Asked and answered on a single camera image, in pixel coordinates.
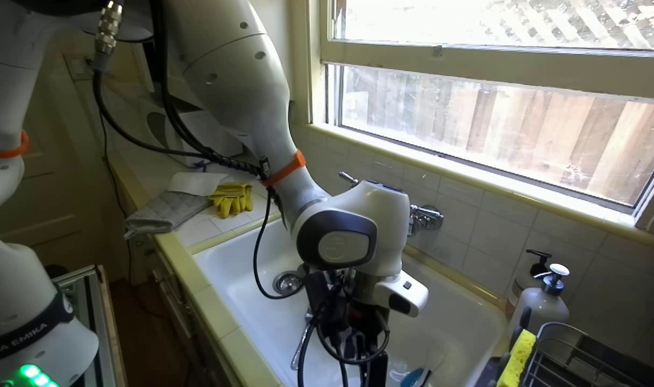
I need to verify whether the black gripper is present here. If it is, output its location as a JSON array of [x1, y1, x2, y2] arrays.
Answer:
[[303, 268, 394, 387]]

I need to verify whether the metal fork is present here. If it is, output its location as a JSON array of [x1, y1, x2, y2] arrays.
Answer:
[[288, 324, 314, 372]]

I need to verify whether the round sink drain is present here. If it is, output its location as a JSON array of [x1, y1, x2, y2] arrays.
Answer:
[[271, 268, 307, 300]]

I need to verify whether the blue plastic utensil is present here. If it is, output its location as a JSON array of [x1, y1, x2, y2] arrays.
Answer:
[[397, 365, 435, 387]]

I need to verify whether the white ceramic sink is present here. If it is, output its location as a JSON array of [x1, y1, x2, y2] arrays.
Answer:
[[192, 212, 511, 387]]

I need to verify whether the cream lower cabinet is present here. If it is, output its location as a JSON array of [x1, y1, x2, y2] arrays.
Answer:
[[124, 234, 232, 387]]

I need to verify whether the white soap pump bottle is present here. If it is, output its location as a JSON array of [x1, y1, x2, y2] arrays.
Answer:
[[509, 262, 572, 347]]

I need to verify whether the dark soap pump bottle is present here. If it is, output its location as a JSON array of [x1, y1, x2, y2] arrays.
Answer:
[[516, 247, 555, 296]]

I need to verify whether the gray dish cloth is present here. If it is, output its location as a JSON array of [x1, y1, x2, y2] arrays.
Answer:
[[123, 189, 212, 240]]

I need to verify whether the dark dish rack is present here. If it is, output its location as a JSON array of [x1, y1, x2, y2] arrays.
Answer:
[[474, 320, 654, 387]]

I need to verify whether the wooden fence outside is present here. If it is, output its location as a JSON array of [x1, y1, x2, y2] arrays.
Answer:
[[340, 67, 654, 207]]

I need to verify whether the large kitchen window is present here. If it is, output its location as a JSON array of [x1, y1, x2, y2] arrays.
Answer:
[[291, 0, 654, 239]]

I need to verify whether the cream panel door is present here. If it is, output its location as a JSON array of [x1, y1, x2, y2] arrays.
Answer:
[[0, 42, 128, 275]]

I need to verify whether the chrome wall faucet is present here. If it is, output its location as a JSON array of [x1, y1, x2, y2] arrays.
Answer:
[[338, 171, 445, 236]]

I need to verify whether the metal cart frame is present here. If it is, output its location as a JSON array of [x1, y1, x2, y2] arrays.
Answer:
[[53, 265, 128, 387]]

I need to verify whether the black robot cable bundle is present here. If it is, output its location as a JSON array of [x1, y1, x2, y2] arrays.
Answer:
[[87, 0, 394, 387]]

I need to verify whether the wall outlet plate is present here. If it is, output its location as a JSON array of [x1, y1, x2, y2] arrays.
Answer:
[[62, 49, 98, 81]]

